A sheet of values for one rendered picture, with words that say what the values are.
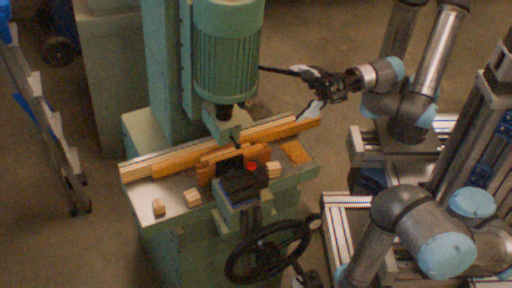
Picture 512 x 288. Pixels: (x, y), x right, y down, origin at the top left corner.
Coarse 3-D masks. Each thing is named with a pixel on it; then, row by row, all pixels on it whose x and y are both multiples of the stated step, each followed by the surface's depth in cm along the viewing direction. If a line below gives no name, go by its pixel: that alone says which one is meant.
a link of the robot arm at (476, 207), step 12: (456, 192) 150; (468, 192) 150; (480, 192) 150; (456, 204) 147; (468, 204) 146; (480, 204) 146; (492, 204) 146; (456, 216) 148; (468, 216) 145; (480, 216) 144; (492, 216) 145; (480, 228) 144
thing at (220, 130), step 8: (208, 104) 163; (208, 112) 160; (208, 120) 162; (216, 120) 158; (232, 120) 159; (208, 128) 165; (216, 128) 158; (224, 128) 156; (232, 128) 157; (240, 128) 159; (216, 136) 160; (224, 136) 158; (224, 144) 161
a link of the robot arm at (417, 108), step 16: (448, 0) 153; (464, 0) 152; (448, 16) 153; (464, 16) 154; (432, 32) 155; (448, 32) 153; (432, 48) 154; (448, 48) 153; (432, 64) 153; (416, 80) 155; (432, 80) 153; (416, 96) 154; (432, 96) 154; (400, 112) 155; (416, 112) 153; (432, 112) 153
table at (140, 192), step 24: (192, 168) 167; (264, 168) 169; (288, 168) 170; (312, 168) 171; (144, 192) 159; (168, 192) 160; (144, 216) 153; (168, 216) 154; (192, 216) 158; (216, 216) 159
